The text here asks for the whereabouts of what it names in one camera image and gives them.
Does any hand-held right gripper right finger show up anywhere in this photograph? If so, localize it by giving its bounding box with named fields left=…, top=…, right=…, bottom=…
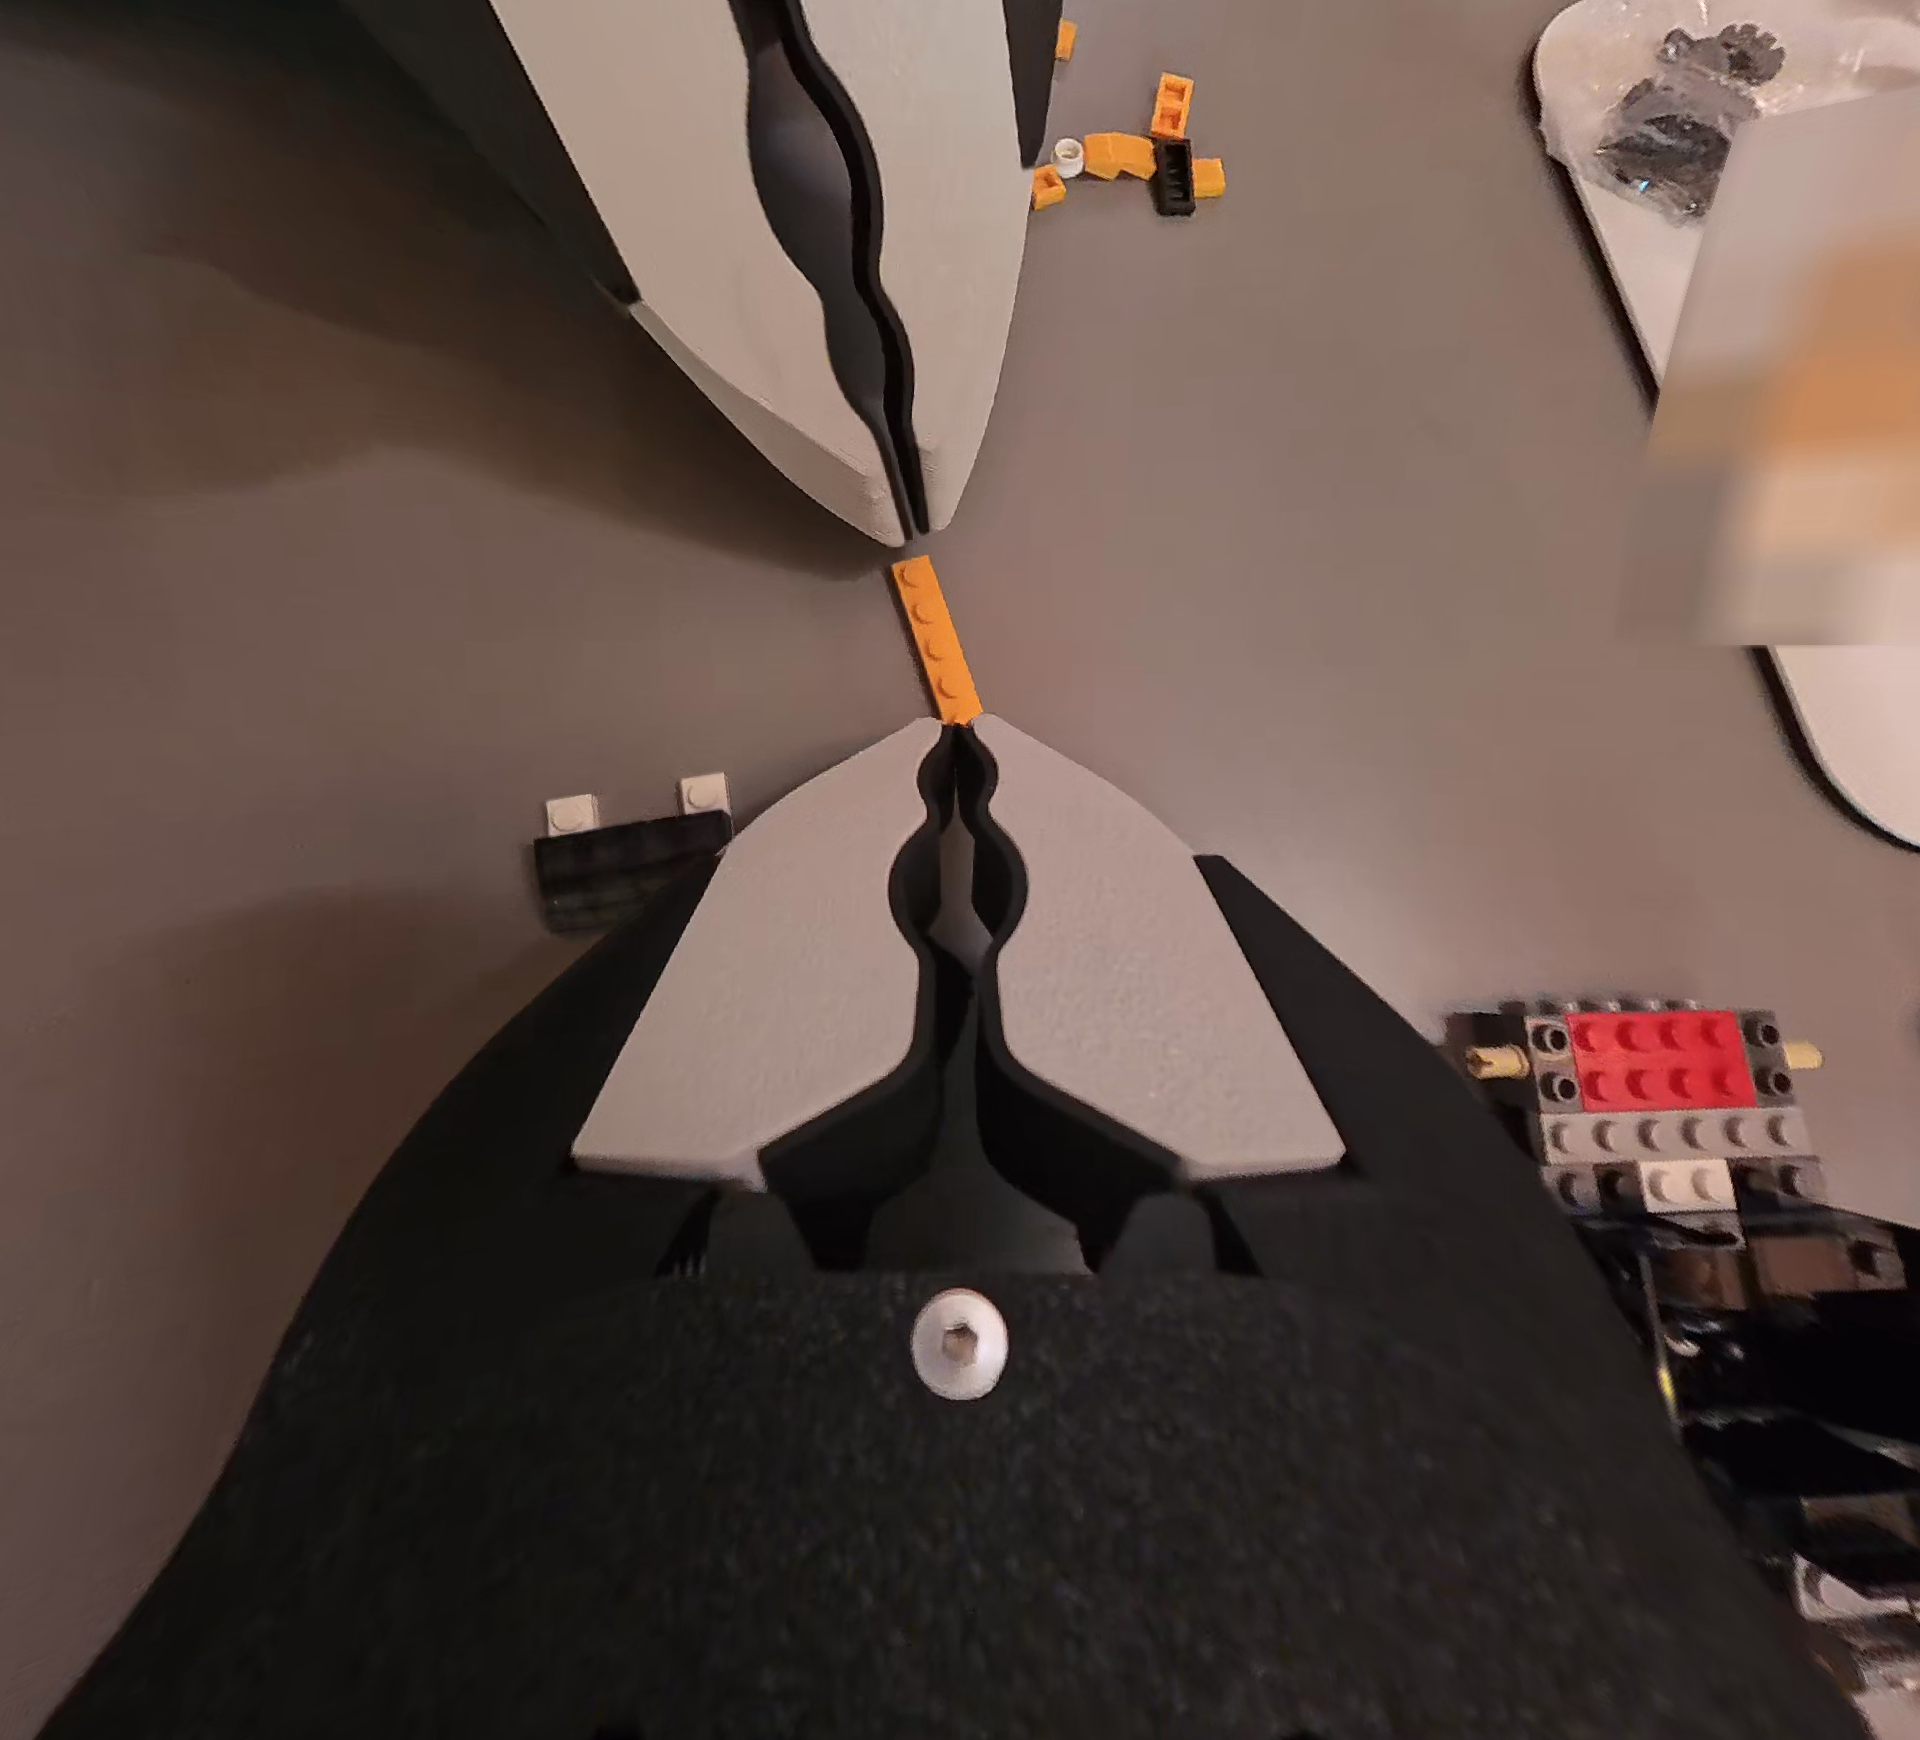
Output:
left=961, top=718, right=1348, bottom=1187

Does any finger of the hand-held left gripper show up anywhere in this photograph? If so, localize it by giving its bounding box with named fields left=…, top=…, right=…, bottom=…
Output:
left=438, top=0, right=921, bottom=544
left=779, top=0, right=1033, bottom=536

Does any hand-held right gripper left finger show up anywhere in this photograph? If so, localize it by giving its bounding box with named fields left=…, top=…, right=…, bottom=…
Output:
left=571, top=718, right=957, bottom=1187

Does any small black white lego assembly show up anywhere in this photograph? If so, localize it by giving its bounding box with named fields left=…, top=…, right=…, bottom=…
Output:
left=533, top=772, right=734, bottom=935

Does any long orange lego plate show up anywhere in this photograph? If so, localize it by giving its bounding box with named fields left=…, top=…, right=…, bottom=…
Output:
left=889, top=554, right=986, bottom=726

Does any cluster of small lego parts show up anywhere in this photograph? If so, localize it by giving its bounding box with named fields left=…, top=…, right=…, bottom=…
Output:
left=1029, top=20, right=1229, bottom=219

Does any partly built lego car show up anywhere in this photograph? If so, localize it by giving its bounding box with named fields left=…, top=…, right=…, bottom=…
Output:
left=1446, top=996, right=1920, bottom=1639

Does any white oval tray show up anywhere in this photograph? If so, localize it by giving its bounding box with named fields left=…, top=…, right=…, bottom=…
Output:
left=1530, top=0, right=1920, bottom=856

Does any clear bag of black parts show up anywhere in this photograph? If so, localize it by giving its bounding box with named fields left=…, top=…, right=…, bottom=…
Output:
left=1558, top=0, right=1880, bottom=226

